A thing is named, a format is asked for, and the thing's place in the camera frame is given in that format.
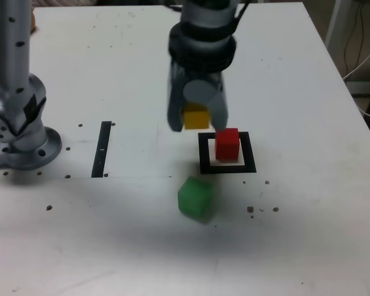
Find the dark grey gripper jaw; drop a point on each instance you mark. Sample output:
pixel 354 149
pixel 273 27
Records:
pixel 175 105

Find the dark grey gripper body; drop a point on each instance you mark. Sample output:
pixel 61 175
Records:
pixel 200 75

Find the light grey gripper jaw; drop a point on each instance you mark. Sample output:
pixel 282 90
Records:
pixel 198 92

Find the yellow cube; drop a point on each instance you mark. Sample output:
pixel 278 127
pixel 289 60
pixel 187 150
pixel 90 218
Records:
pixel 197 120

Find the red cube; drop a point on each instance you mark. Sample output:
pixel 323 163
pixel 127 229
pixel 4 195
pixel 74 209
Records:
pixel 227 145

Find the green cube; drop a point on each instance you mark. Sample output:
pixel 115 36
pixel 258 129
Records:
pixel 194 198

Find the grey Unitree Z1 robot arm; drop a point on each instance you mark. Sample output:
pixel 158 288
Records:
pixel 12 61

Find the black tape square outline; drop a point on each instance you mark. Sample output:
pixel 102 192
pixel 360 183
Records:
pixel 203 154

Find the black tape strip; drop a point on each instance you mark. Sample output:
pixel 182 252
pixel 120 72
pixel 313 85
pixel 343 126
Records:
pixel 101 148

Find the white metal frame leg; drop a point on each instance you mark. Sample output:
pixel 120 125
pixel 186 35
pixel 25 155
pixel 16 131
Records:
pixel 334 24

